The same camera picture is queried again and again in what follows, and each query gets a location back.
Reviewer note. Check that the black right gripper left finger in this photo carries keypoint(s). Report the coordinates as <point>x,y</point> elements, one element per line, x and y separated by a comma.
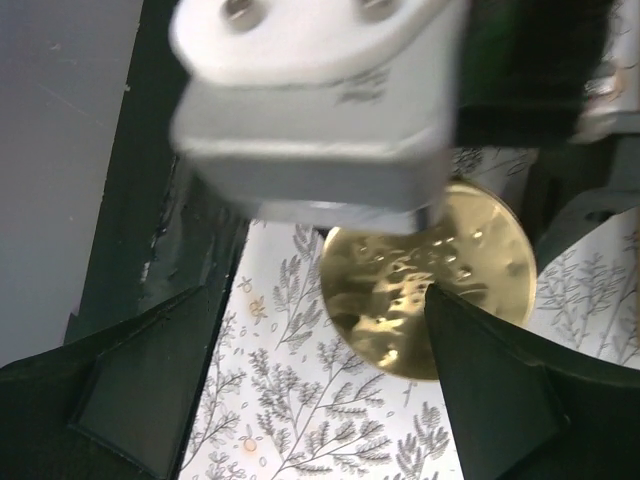
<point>118,404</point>

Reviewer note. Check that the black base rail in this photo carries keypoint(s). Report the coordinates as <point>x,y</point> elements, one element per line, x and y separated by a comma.
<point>161,230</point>

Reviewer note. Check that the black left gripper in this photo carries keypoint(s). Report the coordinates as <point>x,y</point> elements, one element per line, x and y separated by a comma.
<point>541,73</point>

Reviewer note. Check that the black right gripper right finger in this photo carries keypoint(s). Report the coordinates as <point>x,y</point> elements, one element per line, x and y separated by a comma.
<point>523,407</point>

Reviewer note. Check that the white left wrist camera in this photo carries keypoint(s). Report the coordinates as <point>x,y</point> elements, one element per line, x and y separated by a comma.
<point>326,113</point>

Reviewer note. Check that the round gold tin lid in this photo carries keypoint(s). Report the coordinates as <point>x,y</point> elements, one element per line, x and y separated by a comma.
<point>374,285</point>

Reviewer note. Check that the floral tablecloth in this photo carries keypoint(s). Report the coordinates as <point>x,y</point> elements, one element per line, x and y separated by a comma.
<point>286,398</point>

